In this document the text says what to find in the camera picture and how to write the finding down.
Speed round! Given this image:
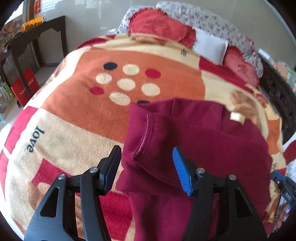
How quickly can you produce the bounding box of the dark carved wooden headboard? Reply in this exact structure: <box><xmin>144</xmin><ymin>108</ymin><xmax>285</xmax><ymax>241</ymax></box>
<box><xmin>259</xmin><ymin>59</ymin><xmax>295</xmax><ymax>144</ymax></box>

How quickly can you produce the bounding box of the orange red patterned blanket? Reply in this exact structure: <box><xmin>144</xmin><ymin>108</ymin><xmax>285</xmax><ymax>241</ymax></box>
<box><xmin>1</xmin><ymin>34</ymin><xmax>287</xmax><ymax>240</ymax></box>

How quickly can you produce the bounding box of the white pillow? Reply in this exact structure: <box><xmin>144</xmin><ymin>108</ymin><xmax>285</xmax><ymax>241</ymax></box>
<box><xmin>192</xmin><ymin>27</ymin><xmax>228</xmax><ymax>65</ymax></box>

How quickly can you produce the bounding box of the floral bed sheet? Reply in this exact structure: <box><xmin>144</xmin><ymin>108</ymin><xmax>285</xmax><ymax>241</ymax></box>
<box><xmin>117</xmin><ymin>1</ymin><xmax>263</xmax><ymax>78</ymax></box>

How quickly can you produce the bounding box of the red heart pillow left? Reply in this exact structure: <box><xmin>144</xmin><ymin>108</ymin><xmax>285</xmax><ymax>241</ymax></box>
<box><xmin>128</xmin><ymin>8</ymin><xmax>196</xmax><ymax>48</ymax></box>

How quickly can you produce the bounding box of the red gift bag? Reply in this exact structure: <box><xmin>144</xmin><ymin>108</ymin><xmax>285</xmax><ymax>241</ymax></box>
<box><xmin>10</xmin><ymin>68</ymin><xmax>40</xmax><ymax>107</ymax></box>

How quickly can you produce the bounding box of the dark wooden side table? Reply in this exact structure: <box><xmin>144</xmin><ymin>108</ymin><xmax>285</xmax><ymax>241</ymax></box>
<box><xmin>1</xmin><ymin>16</ymin><xmax>69</xmax><ymax>97</ymax></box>

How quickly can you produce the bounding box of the maroon fleece garment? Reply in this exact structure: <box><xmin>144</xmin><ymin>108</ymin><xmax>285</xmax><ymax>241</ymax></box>
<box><xmin>116</xmin><ymin>98</ymin><xmax>271</xmax><ymax>240</ymax></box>

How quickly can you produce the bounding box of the orange tray on table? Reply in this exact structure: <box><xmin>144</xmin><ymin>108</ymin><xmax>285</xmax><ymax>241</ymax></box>
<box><xmin>21</xmin><ymin>16</ymin><xmax>45</xmax><ymax>32</ymax></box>

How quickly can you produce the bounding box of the red heart pillow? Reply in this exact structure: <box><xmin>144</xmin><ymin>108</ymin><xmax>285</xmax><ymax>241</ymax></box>
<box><xmin>128</xmin><ymin>8</ymin><xmax>196</xmax><ymax>48</ymax></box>
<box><xmin>223</xmin><ymin>46</ymin><xmax>259</xmax><ymax>88</ymax></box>

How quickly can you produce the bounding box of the red heart pillow right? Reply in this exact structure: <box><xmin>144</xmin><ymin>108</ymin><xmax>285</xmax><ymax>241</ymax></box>
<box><xmin>223</xmin><ymin>46</ymin><xmax>259</xmax><ymax>88</ymax></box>

